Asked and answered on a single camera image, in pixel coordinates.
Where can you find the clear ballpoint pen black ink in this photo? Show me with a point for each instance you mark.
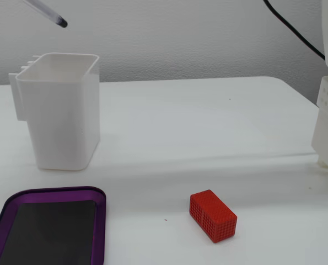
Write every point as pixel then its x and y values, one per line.
pixel 57 20

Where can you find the white plastic pen holder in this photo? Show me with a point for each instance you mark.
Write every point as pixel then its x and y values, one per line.
pixel 61 118

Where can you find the purple tray with black mat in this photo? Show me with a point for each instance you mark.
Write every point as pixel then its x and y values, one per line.
pixel 53 232

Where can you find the red textured rectangular block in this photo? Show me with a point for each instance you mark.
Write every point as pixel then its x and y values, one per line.
pixel 214 215

